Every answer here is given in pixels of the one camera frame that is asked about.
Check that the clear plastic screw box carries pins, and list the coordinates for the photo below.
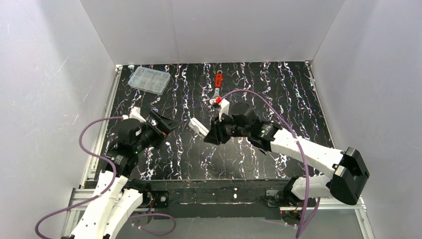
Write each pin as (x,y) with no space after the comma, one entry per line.
(149,80)

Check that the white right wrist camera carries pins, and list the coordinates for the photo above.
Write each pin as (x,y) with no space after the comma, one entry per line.
(221,105)

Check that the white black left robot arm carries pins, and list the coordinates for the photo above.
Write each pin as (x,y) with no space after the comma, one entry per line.
(116,196)

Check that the white remote control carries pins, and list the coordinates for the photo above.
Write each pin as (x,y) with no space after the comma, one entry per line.
(198,127)

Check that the red handled adjustable wrench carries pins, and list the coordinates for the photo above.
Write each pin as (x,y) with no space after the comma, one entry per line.
(217,84)

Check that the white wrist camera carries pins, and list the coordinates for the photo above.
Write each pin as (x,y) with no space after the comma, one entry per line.
(221,105)
(135,114)

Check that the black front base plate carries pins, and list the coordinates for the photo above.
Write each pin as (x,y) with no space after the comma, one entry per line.
(220,198)

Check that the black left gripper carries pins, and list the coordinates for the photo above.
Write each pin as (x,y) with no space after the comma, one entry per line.
(158,124)

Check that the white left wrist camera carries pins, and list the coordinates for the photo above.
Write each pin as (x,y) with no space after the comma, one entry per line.
(135,114)

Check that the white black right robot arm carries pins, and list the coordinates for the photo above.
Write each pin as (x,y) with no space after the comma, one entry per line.
(344,174)

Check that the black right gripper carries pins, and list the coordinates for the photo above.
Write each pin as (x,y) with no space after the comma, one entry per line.
(217,131)

